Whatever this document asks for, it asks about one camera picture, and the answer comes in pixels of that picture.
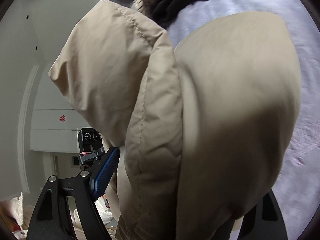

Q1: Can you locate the beige puffer jacket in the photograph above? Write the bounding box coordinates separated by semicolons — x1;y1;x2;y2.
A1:
48;0;301;239

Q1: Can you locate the white sleeve left forearm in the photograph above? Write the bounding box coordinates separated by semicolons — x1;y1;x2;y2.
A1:
1;193;34;239

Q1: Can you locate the white drawer cabinet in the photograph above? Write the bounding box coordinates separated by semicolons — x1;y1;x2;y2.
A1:
30;64;90;153

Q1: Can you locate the lavender embossed bed blanket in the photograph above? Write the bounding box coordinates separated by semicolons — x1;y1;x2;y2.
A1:
166;0;319;239

